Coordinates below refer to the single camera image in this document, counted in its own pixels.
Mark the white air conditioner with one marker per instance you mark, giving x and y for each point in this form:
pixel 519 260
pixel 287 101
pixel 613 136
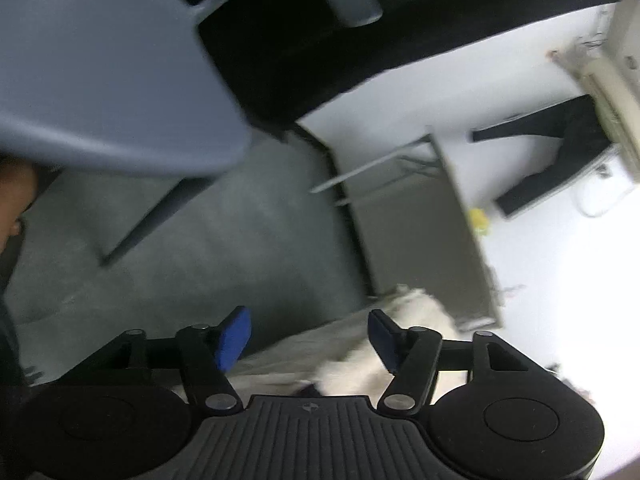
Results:
pixel 620 90

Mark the yellow container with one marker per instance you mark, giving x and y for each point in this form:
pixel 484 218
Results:
pixel 479 221

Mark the black hanging garment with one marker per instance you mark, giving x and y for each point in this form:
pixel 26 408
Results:
pixel 565 145

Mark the black curtain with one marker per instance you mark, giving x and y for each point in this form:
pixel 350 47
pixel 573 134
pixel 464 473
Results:
pixel 350 60

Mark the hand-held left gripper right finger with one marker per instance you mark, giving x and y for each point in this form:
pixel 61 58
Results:
pixel 382 337

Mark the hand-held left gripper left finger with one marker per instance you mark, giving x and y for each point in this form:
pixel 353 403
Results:
pixel 232 337

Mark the grey folding table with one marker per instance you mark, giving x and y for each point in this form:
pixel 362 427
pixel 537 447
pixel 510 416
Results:
pixel 425 240

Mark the grey plastic chair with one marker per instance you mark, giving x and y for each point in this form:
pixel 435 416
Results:
pixel 100 75

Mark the person's bare skin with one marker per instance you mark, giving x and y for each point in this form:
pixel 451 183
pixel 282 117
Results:
pixel 15 195

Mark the cream fluffy blanket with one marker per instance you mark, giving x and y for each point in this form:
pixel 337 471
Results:
pixel 400 330

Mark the person's dark clothing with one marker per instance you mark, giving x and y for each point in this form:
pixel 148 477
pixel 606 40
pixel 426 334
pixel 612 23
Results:
pixel 10 360

